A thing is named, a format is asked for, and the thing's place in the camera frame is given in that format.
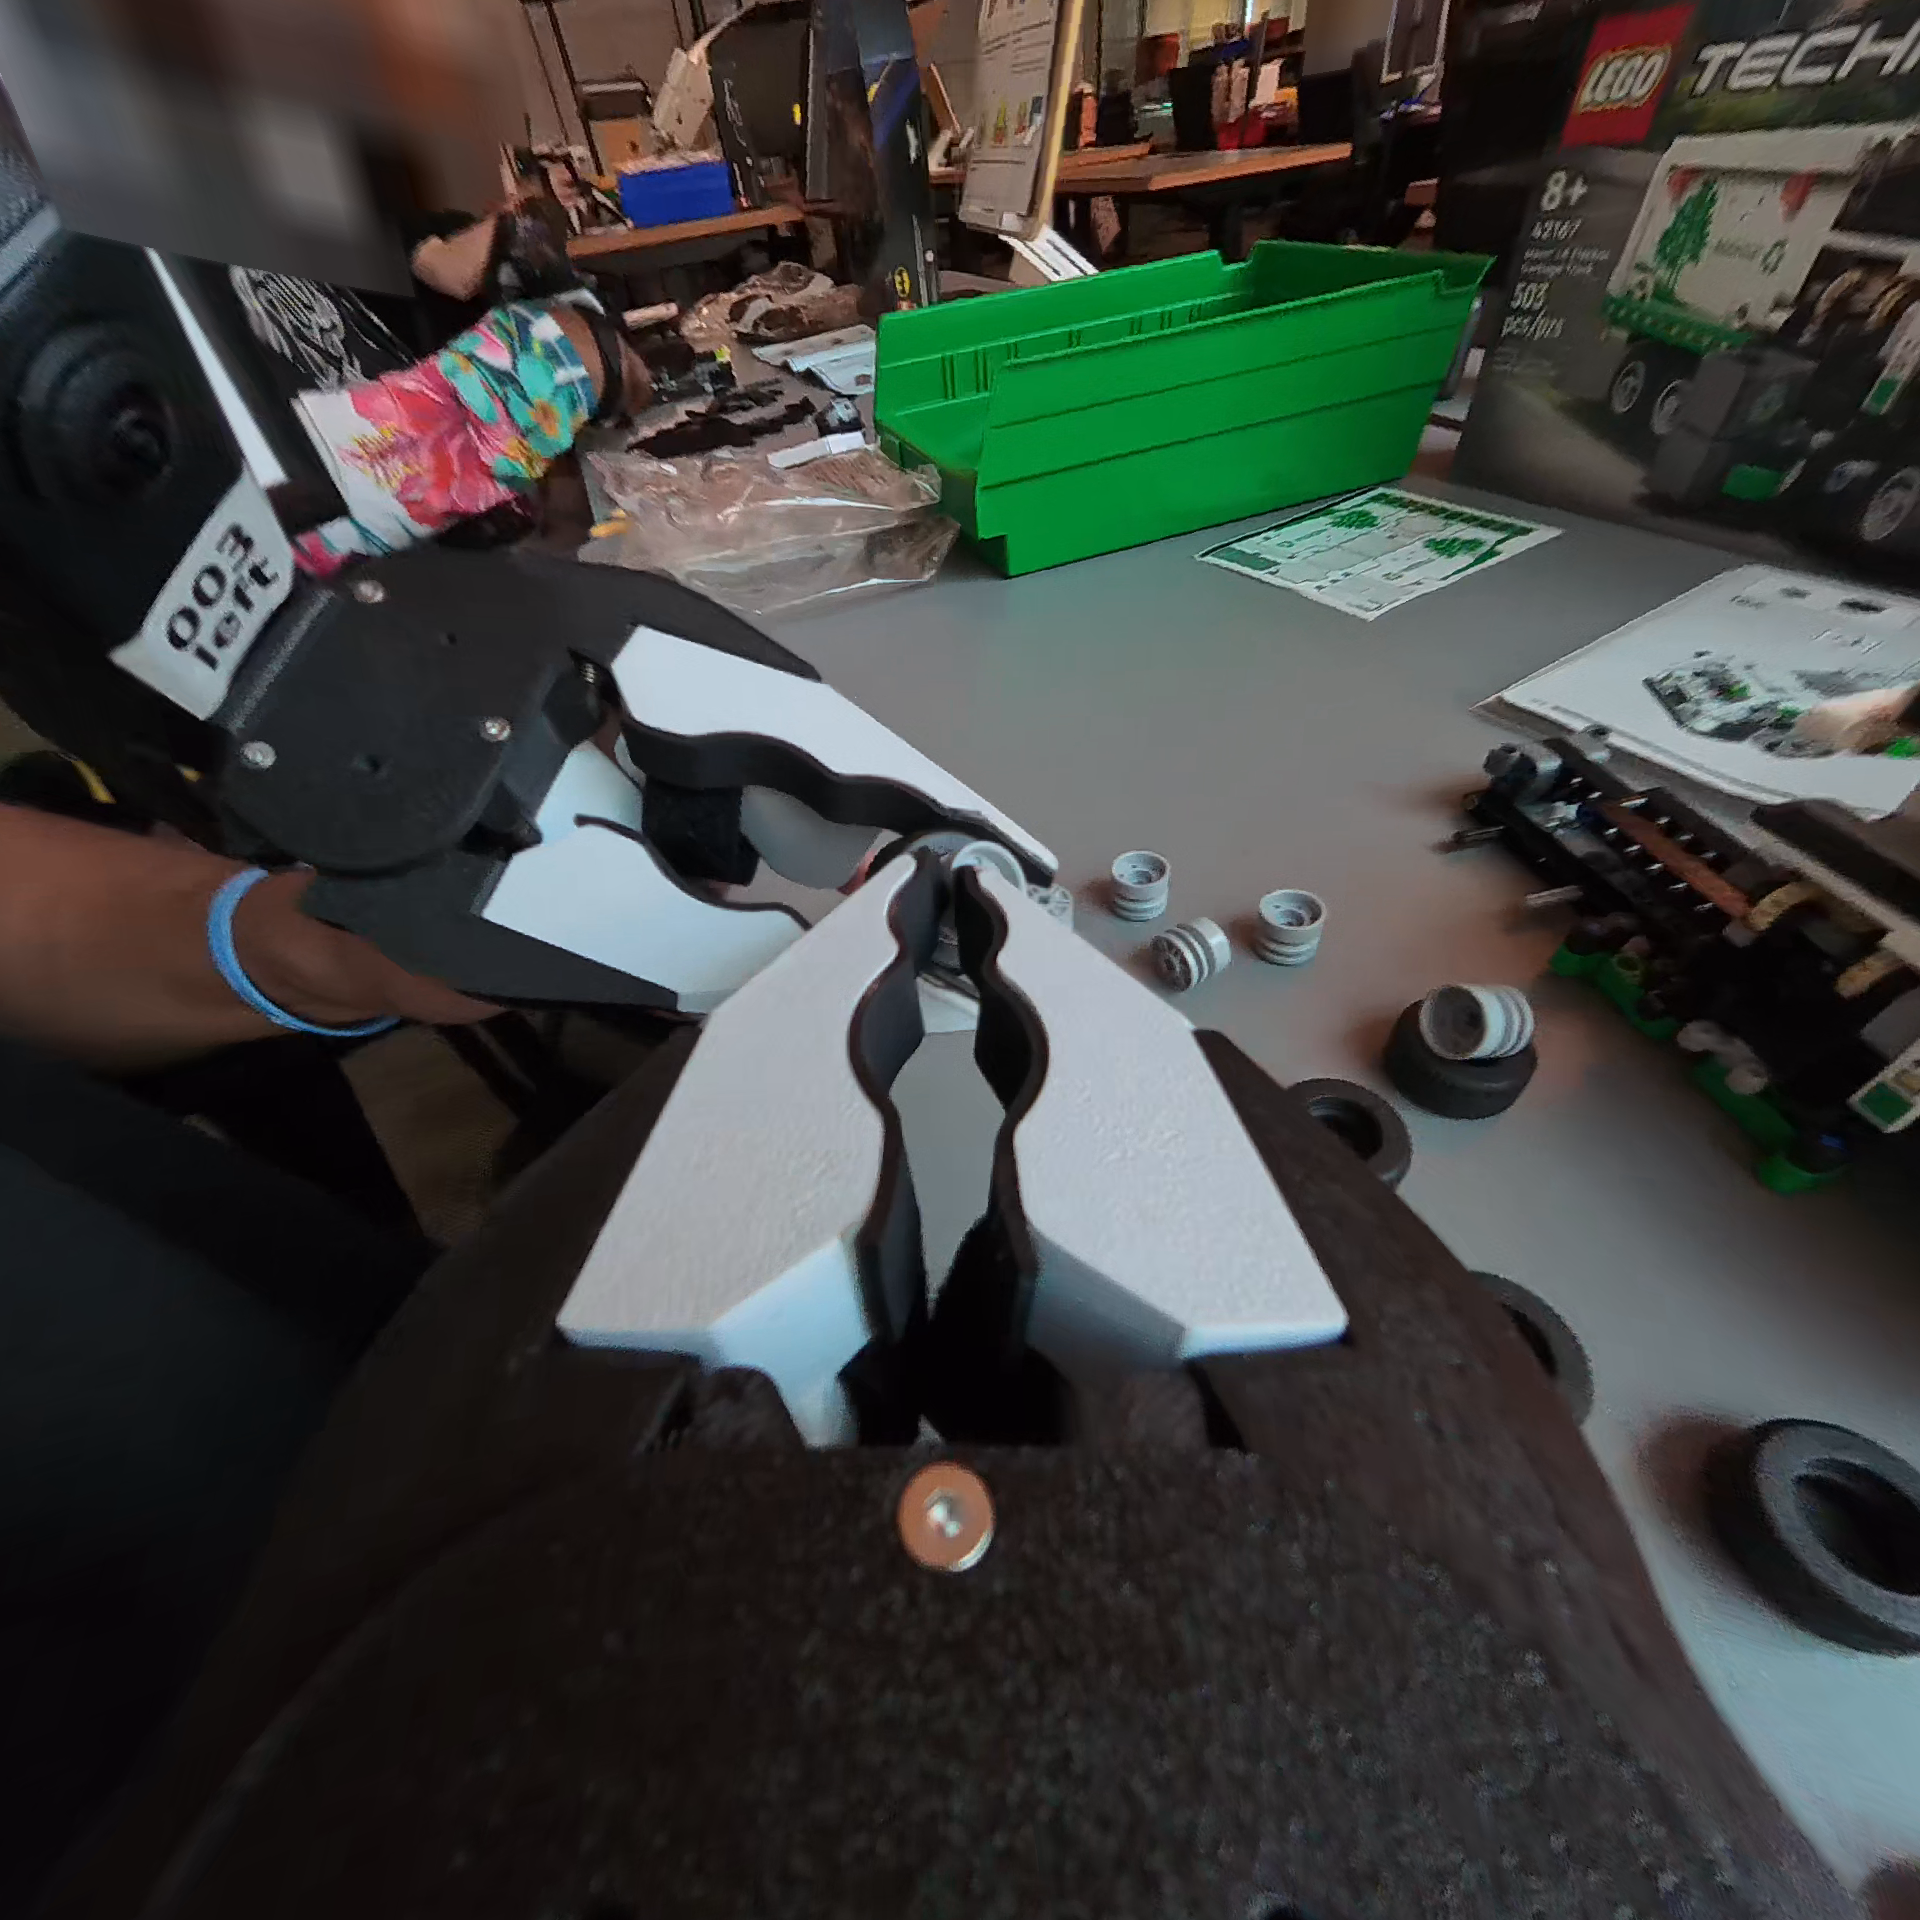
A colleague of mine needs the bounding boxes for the blue wristband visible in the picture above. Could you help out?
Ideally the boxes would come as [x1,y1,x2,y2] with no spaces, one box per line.
[209,866,399,1041]

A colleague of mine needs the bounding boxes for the clear plastic bag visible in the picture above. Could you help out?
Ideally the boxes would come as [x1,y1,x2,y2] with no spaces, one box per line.
[575,440,964,617]

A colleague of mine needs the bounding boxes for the toy truck set box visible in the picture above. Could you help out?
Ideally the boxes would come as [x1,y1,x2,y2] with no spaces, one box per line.
[1445,0,1920,569]

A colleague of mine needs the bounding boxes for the metal board stand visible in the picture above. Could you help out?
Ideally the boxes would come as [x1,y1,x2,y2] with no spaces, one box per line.
[990,223,1109,291]

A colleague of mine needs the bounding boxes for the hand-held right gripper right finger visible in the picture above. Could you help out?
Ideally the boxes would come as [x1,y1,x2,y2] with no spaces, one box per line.
[950,866,1354,1375]

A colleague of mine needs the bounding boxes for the small blue background bin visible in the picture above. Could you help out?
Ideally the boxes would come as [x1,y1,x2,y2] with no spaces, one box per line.
[615,157,741,232]

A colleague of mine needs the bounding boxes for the black rubber tire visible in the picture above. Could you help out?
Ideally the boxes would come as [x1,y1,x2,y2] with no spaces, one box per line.
[1707,1416,1920,1657]
[1469,1269,1595,1424]
[1290,1075,1418,1191]
[1382,996,1542,1122]

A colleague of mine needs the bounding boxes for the person's left hand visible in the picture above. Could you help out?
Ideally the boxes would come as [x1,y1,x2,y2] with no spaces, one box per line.
[247,884,511,1041]

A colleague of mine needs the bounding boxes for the black toy brick parts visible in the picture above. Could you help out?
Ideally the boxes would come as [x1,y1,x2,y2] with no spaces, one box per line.
[622,337,881,471]

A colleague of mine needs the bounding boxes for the instruction booklet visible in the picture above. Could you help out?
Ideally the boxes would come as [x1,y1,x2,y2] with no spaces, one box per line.
[1475,565,1920,825]

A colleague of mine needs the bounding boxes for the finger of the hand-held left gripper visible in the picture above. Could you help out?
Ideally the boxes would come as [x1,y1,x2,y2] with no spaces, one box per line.
[477,809,910,1019]
[603,623,1063,904]

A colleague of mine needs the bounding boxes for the long wooden background table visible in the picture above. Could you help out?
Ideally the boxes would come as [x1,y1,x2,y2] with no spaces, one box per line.
[930,139,1361,257]

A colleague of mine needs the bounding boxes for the green plastic bin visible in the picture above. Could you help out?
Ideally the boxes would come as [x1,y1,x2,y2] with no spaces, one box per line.
[873,237,1498,583]

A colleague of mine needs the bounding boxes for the partly built toy truck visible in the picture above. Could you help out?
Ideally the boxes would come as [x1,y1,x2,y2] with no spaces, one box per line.
[1445,731,1920,1203]

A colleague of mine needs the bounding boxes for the green white sticker sheet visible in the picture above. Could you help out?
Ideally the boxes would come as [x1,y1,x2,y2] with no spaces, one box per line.
[1193,485,1566,625]

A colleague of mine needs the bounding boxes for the person's left forearm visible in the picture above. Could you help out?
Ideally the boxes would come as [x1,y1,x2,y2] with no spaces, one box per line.
[0,803,287,1069]

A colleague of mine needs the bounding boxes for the dark set box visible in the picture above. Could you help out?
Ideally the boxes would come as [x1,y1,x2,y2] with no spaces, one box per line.
[703,0,945,301]

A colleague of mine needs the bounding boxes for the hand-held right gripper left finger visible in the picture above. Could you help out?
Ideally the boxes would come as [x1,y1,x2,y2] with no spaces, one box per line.
[555,857,950,1450]

